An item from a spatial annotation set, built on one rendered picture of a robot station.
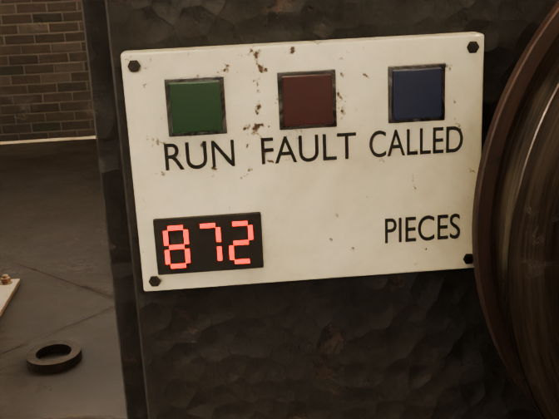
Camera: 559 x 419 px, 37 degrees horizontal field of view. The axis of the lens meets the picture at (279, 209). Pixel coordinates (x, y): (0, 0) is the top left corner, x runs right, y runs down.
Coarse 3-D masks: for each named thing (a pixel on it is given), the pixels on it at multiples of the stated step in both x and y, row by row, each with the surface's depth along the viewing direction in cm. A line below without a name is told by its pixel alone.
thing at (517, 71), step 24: (552, 24) 54; (528, 48) 54; (528, 72) 54; (504, 96) 55; (504, 120) 55; (504, 144) 56; (480, 168) 57; (480, 192) 57; (480, 216) 57; (480, 240) 58; (480, 264) 58; (480, 288) 59; (504, 336) 60; (504, 360) 60
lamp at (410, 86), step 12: (396, 72) 60; (408, 72) 60; (420, 72) 60; (432, 72) 60; (396, 84) 60; (408, 84) 60; (420, 84) 60; (432, 84) 61; (396, 96) 61; (408, 96) 61; (420, 96) 61; (432, 96) 61; (396, 108) 61; (408, 108) 61; (420, 108) 61; (432, 108) 61
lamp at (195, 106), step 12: (180, 84) 59; (192, 84) 59; (204, 84) 59; (216, 84) 59; (180, 96) 59; (192, 96) 59; (204, 96) 60; (216, 96) 60; (180, 108) 60; (192, 108) 60; (204, 108) 60; (216, 108) 60; (180, 120) 60; (192, 120) 60; (204, 120) 60; (216, 120) 60; (180, 132) 60
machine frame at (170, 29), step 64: (128, 0) 60; (192, 0) 60; (256, 0) 60; (320, 0) 61; (384, 0) 61; (448, 0) 61; (512, 0) 62; (512, 64) 63; (128, 192) 64; (128, 256) 74; (128, 320) 75; (192, 320) 67; (256, 320) 67; (320, 320) 68; (384, 320) 68; (448, 320) 69; (128, 384) 77; (192, 384) 69; (256, 384) 69; (320, 384) 70; (384, 384) 70; (448, 384) 70; (512, 384) 71
